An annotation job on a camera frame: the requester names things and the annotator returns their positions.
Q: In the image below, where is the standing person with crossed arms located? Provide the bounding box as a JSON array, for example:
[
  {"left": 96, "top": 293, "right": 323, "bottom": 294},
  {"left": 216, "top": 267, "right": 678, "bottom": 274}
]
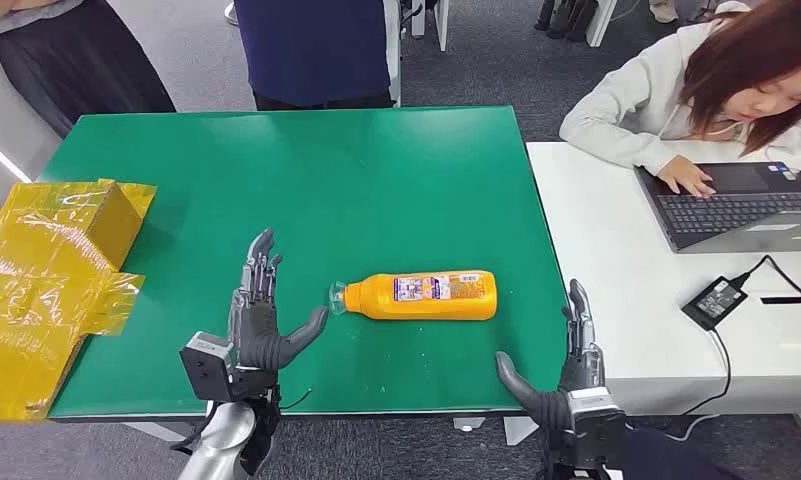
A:
[{"left": 0, "top": 0, "right": 177, "bottom": 139}]

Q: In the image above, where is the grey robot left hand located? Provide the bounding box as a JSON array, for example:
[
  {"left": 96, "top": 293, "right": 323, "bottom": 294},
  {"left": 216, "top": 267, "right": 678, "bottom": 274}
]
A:
[{"left": 227, "top": 228, "right": 330, "bottom": 372}]

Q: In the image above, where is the black mains cable of adapter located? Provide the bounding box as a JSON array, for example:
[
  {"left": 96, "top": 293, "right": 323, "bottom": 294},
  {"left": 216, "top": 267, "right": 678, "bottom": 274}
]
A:
[{"left": 664, "top": 327, "right": 733, "bottom": 443}]

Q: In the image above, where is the black adapter cable to laptop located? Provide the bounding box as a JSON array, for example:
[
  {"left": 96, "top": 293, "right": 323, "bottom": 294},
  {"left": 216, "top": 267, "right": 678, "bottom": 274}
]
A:
[{"left": 734, "top": 254, "right": 801, "bottom": 299}]

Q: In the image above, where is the dark grey laptop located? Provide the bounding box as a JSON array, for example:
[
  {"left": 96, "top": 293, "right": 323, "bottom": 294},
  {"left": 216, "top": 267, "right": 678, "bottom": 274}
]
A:
[{"left": 633, "top": 160, "right": 801, "bottom": 255}]

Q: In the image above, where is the white desk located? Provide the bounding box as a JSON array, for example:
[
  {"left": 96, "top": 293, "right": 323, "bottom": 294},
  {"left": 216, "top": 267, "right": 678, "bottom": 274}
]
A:
[{"left": 525, "top": 140, "right": 801, "bottom": 417}]

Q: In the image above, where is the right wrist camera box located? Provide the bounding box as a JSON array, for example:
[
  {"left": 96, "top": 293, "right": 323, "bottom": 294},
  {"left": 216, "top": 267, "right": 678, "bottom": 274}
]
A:
[{"left": 558, "top": 387, "right": 631, "bottom": 473}]

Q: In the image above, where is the seated person at laptop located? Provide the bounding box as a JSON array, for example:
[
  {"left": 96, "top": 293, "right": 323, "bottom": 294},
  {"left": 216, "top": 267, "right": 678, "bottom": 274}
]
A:
[{"left": 558, "top": 0, "right": 801, "bottom": 199}]

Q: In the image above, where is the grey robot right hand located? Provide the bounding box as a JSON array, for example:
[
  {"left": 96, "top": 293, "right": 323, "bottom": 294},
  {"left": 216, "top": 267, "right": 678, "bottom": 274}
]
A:
[{"left": 494, "top": 278, "right": 607, "bottom": 431}]

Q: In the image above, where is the standing person in dark blue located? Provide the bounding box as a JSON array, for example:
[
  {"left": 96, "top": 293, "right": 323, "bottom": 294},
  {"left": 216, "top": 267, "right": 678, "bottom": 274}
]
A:
[{"left": 232, "top": 0, "right": 396, "bottom": 112}]

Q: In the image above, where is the black power adapter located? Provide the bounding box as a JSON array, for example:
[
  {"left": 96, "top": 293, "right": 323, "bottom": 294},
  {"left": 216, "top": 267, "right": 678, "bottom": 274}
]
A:
[{"left": 681, "top": 276, "right": 749, "bottom": 332}]

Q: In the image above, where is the yellow taped cardboard box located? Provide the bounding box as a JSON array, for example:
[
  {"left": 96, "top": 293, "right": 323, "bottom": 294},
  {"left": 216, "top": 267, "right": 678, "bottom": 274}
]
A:
[{"left": 0, "top": 178, "right": 158, "bottom": 423}]

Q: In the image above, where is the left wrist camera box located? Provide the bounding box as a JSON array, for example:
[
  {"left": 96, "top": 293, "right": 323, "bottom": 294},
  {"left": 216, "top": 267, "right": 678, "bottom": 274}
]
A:
[{"left": 179, "top": 333, "right": 240, "bottom": 403}]

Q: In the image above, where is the white furniture leg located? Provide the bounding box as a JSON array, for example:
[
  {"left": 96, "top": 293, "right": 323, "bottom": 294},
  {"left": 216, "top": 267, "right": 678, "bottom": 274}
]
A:
[{"left": 585, "top": 0, "right": 619, "bottom": 48}]

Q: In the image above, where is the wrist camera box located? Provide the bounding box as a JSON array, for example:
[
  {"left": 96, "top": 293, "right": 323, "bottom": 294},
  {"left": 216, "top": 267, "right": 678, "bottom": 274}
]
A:
[
  {"left": 558, "top": 387, "right": 631, "bottom": 473},
  {"left": 179, "top": 333, "right": 240, "bottom": 403}
]

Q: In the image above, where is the orange detergent bottle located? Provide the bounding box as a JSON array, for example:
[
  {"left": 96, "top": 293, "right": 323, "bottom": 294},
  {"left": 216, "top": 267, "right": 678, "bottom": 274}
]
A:
[{"left": 328, "top": 269, "right": 499, "bottom": 323}]

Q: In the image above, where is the green table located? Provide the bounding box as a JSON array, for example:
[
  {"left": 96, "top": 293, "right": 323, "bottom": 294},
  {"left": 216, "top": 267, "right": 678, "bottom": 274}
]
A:
[{"left": 38, "top": 105, "right": 569, "bottom": 423}]

